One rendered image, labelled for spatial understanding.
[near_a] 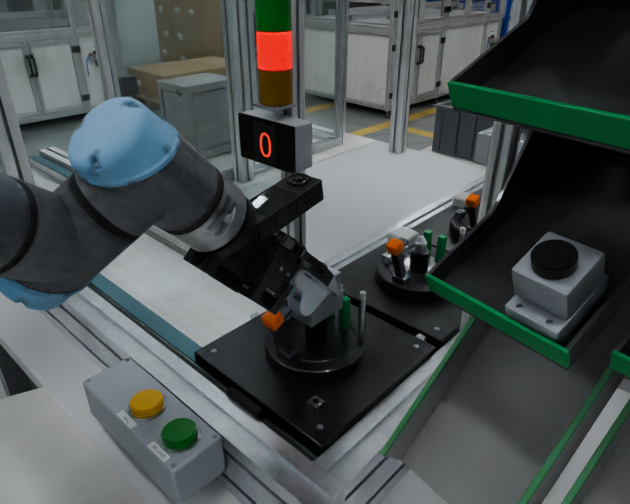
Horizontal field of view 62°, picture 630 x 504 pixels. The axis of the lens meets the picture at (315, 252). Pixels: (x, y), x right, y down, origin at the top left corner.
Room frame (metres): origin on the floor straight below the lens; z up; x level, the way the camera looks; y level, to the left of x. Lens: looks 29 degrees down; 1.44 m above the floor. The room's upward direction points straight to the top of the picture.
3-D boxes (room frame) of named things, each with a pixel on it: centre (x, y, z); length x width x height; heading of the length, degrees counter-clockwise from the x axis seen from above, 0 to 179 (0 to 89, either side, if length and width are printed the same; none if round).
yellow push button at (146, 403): (0.48, 0.21, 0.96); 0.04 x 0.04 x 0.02
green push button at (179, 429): (0.43, 0.16, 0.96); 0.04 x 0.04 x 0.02
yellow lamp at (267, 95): (0.79, 0.06, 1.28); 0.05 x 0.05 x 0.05
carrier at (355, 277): (0.76, -0.18, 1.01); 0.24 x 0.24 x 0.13; 47
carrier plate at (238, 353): (0.58, 0.00, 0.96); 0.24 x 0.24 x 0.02; 47
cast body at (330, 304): (0.59, -0.01, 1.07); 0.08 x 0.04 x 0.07; 137
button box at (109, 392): (0.48, 0.21, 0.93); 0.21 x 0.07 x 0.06; 47
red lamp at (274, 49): (0.79, 0.06, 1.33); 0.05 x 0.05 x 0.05
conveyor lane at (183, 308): (0.80, 0.20, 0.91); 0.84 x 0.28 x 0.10; 47
